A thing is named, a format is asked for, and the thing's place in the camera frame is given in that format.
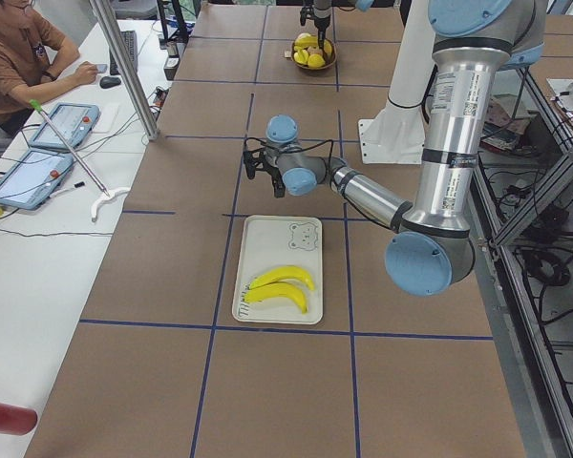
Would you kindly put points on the cream bear-print tray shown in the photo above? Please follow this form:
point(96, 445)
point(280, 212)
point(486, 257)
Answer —
point(272, 241)

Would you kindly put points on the pink reach stick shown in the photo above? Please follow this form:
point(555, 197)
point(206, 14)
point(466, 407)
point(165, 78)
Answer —
point(37, 106)

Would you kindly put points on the white curved plastic piece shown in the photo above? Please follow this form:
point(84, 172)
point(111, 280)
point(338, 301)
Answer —
point(106, 198)

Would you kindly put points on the near teach pendant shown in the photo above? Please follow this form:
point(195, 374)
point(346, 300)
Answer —
point(31, 180)

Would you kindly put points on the teach pendant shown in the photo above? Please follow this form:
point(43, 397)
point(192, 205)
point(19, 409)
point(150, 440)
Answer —
point(31, 180)
point(73, 121)

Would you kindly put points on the black computer mouse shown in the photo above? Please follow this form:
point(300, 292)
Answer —
point(108, 82)

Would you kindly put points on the brown wicker basket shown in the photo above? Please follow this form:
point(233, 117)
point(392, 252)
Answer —
point(330, 58)

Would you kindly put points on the aluminium frame post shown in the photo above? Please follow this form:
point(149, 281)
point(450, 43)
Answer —
point(107, 21)

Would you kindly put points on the yellow lemon-shaped fruit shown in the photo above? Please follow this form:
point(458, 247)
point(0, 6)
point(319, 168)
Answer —
point(300, 57)

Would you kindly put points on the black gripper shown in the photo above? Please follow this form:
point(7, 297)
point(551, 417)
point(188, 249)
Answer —
point(276, 177)
point(321, 21)

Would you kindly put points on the yellow banana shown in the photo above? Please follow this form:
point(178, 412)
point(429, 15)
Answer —
point(278, 290)
point(281, 273)
point(307, 41)

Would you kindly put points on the white mount base plate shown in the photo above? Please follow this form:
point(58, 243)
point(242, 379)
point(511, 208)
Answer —
point(391, 142)

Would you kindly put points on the far teach pendant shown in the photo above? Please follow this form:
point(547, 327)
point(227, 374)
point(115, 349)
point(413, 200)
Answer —
point(73, 121)

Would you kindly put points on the person in brown shirt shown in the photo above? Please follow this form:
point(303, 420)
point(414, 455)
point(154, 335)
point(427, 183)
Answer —
point(33, 55)

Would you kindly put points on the red cylinder bottle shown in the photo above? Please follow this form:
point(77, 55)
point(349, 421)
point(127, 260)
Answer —
point(17, 420)

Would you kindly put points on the yellow pear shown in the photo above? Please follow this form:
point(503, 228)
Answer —
point(316, 61)

